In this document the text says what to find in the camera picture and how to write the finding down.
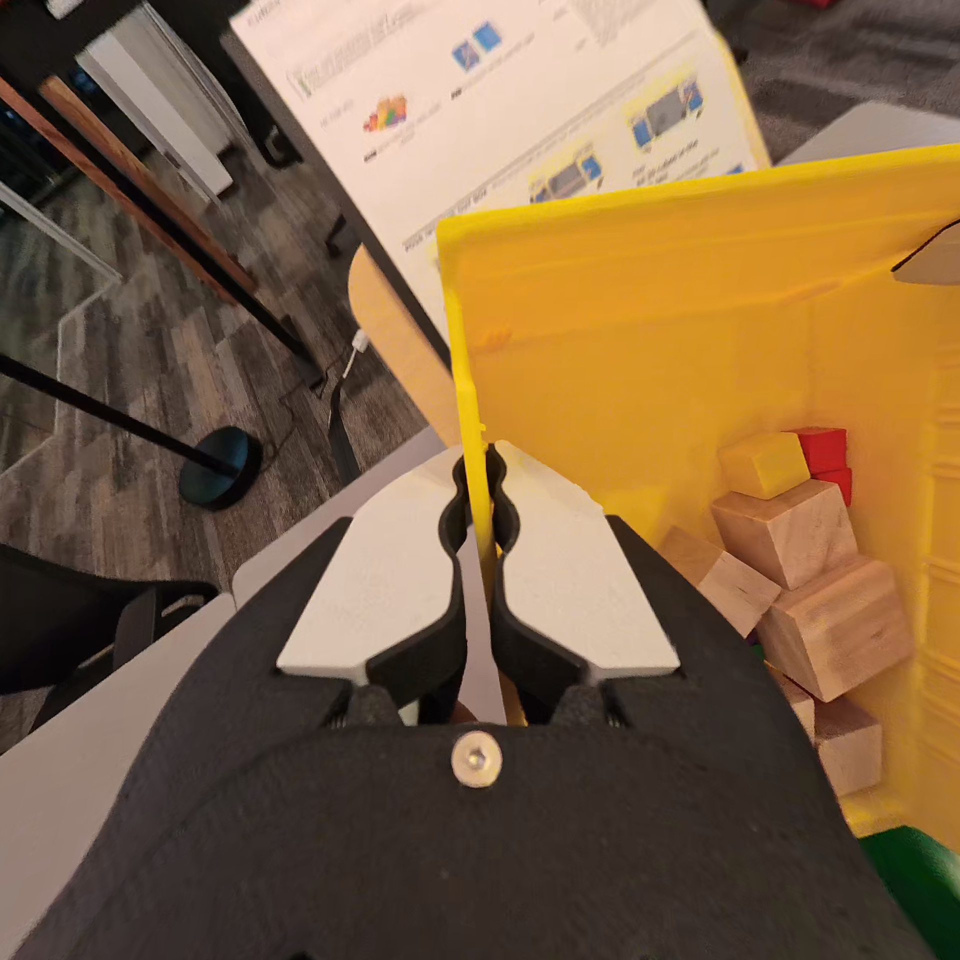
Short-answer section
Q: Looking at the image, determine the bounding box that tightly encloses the black office chair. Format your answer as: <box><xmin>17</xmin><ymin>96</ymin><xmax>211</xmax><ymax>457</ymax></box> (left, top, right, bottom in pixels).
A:
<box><xmin>0</xmin><ymin>543</ymin><xmax>219</xmax><ymax>732</ymax></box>

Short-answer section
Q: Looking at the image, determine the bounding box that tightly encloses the green plastic box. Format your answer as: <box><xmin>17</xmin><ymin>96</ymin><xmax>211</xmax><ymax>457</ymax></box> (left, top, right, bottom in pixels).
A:
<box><xmin>858</xmin><ymin>825</ymin><xmax>960</xmax><ymax>960</ymax></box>

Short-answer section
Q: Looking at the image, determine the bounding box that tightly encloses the white plug cable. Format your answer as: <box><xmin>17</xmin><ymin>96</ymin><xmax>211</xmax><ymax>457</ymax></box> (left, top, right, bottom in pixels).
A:
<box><xmin>330</xmin><ymin>330</ymin><xmax>370</xmax><ymax>406</ymax></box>

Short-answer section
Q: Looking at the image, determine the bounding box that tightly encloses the pile of wooden cubes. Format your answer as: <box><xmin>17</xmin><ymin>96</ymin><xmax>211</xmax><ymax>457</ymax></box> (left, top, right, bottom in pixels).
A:
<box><xmin>658</xmin><ymin>426</ymin><xmax>918</xmax><ymax>798</ymax></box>

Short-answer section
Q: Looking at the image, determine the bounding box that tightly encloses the yellow plastic box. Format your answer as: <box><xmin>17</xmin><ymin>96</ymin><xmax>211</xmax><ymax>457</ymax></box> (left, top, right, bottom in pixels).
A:
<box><xmin>436</xmin><ymin>144</ymin><xmax>960</xmax><ymax>840</ymax></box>

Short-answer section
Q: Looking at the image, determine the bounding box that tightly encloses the printed instruction sheet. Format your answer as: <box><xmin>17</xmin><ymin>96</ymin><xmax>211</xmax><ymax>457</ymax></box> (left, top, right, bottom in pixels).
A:
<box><xmin>228</xmin><ymin>0</ymin><xmax>774</xmax><ymax>260</ymax></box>

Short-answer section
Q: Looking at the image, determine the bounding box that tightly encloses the black stanchion pole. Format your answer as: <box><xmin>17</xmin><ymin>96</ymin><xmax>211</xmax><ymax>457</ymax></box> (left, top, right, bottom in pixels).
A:
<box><xmin>0</xmin><ymin>352</ymin><xmax>264</xmax><ymax>513</ymax></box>

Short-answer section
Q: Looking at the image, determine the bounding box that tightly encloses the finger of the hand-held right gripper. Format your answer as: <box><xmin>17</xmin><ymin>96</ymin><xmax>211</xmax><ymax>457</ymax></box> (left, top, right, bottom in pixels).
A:
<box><xmin>891</xmin><ymin>221</ymin><xmax>960</xmax><ymax>286</ymax></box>

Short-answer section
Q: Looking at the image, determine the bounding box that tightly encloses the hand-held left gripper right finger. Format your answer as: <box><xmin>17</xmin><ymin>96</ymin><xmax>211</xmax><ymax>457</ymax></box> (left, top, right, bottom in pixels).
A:
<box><xmin>486</xmin><ymin>441</ymin><xmax>682</xmax><ymax>715</ymax></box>

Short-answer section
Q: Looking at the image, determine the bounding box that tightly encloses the beige wooden chair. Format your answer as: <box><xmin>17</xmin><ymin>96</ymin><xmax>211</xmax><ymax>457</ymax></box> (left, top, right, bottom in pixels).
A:
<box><xmin>348</xmin><ymin>243</ymin><xmax>460</xmax><ymax>447</ymax></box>

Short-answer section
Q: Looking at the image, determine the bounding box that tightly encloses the wooden desk with black frame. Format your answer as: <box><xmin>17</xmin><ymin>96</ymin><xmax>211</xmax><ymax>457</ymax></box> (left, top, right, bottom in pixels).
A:
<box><xmin>0</xmin><ymin>67</ymin><xmax>325</xmax><ymax>385</ymax></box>

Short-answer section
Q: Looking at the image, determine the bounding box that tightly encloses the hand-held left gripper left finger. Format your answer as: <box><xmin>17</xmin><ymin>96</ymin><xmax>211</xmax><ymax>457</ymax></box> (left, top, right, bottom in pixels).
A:
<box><xmin>276</xmin><ymin>447</ymin><xmax>474</xmax><ymax>712</ymax></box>

